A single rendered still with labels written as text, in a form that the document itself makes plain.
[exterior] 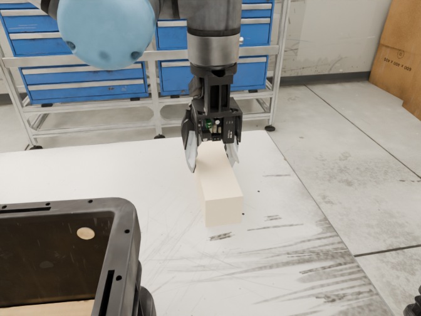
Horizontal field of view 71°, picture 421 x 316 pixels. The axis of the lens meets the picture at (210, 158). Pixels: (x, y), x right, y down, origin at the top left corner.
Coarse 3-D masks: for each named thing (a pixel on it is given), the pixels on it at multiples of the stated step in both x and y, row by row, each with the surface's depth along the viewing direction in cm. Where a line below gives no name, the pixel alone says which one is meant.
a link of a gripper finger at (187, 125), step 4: (188, 112) 50; (184, 116) 51; (188, 116) 50; (184, 120) 50; (188, 120) 50; (184, 124) 50; (188, 124) 50; (192, 124) 50; (180, 128) 52; (184, 128) 51; (188, 128) 51; (192, 128) 51; (184, 132) 51; (188, 132) 51; (184, 136) 52; (188, 136) 52; (184, 140) 53; (184, 144) 53; (184, 148) 53
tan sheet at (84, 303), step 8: (40, 304) 25; (48, 304) 25; (56, 304) 25; (64, 304) 25; (72, 304) 25; (80, 304) 25; (88, 304) 25; (0, 312) 24; (8, 312) 24; (16, 312) 24; (24, 312) 24; (32, 312) 24; (40, 312) 24; (48, 312) 24; (56, 312) 24; (64, 312) 24; (72, 312) 24; (80, 312) 24; (88, 312) 24
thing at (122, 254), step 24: (0, 216) 20; (24, 216) 20; (48, 216) 20; (72, 216) 20; (96, 216) 20; (120, 216) 20; (120, 240) 18; (120, 264) 17; (120, 288) 15; (96, 312) 14; (120, 312) 14
